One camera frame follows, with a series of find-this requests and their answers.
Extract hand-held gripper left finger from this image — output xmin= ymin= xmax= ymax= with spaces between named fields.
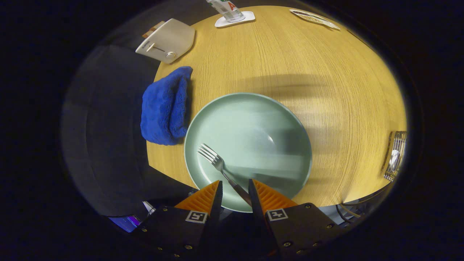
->
xmin=132 ymin=180 xmax=223 ymax=260

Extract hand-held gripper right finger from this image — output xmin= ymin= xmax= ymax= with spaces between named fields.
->
xmin=248 ymin=178 xmax=343 ymax=258

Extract wooden handled metal spoon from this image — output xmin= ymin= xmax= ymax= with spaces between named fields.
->
xmin=389 ymin=149 xmax=401 ymax=171

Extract silver fork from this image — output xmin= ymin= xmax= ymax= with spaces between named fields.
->
xmin=197 ymin=143 xmax=252 ymax=207

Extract pale green round plate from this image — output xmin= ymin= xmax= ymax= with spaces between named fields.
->
xmin=184 ymin=92 xmax=313 ymax=213

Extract purple lit device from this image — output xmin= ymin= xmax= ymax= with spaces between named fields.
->
xmin=108 ymin=215 xmax=141 ymax=233

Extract blue towel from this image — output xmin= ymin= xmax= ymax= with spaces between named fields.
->
xmin=140 ymin=66 xmax=194 ymax=146

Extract cream toaster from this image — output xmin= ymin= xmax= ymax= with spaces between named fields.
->
xmin=135 ymin=18 xmax=196 ymax=65

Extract toast slice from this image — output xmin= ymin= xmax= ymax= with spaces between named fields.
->
xmin=142 ymin=21 xmax=166 ymax=39

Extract white square coaster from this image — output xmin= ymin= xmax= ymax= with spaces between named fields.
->
xmin=215 ymin=11 xmax=256 ymax=28

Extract white divided snack tray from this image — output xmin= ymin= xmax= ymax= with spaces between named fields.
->
xmin=289 ymin=9 xmax=341 ymax=30

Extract small clear drink bottle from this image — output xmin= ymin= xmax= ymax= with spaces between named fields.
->
xmin=206 ymin=0 xmax=245 ymax=23

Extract metal wire basket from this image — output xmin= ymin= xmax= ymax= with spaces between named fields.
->
xmin=381 ymin=130 xmax=408 ymax=182

